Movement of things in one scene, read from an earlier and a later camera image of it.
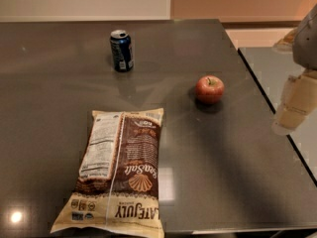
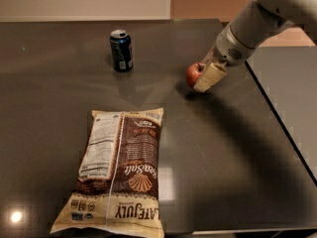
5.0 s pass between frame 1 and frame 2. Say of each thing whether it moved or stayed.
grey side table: stayed
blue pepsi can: stayed
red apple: moved
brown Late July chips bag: stayed
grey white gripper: moved
